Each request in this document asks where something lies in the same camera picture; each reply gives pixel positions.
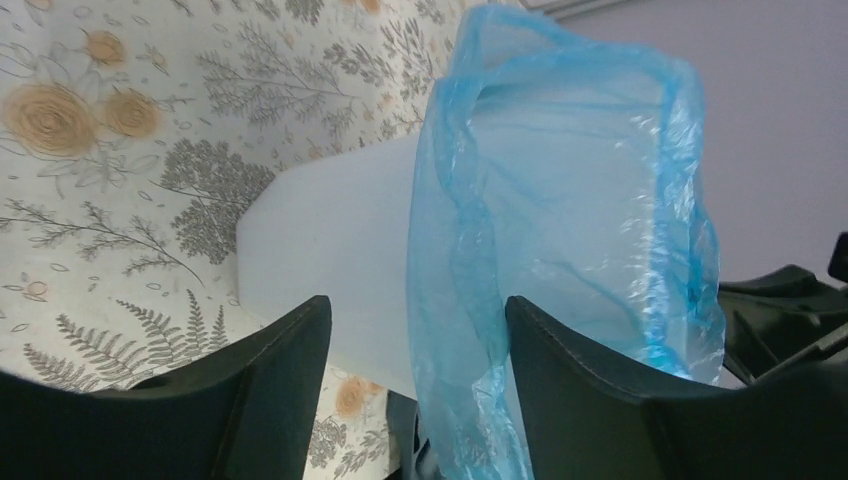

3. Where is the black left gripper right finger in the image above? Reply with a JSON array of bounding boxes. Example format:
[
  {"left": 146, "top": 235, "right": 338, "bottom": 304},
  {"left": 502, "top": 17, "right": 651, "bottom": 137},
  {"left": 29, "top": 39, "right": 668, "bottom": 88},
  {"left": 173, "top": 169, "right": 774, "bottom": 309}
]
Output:
[{"left": 505, "top": 296, "right": 847, "bottom": 479}]

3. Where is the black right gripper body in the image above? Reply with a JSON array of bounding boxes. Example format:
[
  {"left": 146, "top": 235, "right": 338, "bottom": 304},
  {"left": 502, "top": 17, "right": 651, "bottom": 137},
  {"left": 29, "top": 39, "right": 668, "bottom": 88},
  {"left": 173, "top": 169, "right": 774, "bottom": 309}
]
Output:
[{"left": 718, "top": 232, "right": 847, "bottom": 385}]

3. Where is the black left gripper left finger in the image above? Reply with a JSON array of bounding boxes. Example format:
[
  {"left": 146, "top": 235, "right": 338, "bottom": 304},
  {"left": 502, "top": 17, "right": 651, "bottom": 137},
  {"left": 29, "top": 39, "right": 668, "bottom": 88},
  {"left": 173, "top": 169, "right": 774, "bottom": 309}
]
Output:
[{"left": 1, "top": 295, "right": 332, "bottom": 479}]

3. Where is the white paper trash bin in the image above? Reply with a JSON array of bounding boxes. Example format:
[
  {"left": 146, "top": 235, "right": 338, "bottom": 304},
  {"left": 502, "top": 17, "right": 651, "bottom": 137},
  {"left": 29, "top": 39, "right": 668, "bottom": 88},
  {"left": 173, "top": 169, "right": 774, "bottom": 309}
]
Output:
[{"left": 236, "top": 134, "right": 419, "bottom": 397}]

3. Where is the blue plastic trash bag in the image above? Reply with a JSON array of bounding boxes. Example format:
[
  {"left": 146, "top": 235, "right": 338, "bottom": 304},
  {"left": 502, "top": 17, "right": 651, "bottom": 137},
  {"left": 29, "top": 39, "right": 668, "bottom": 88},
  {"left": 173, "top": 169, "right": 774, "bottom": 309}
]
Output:
[{"left": 406, "top": 4, "right": 726, "bottom": 479}]

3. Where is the grey-blue crumpled cloth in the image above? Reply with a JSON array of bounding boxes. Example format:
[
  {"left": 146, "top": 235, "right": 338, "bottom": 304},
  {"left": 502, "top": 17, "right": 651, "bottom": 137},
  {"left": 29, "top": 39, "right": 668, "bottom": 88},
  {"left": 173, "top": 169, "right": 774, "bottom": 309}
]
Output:
[{"left": 386, "top": 391, "right": 444, "bottom": 480}]

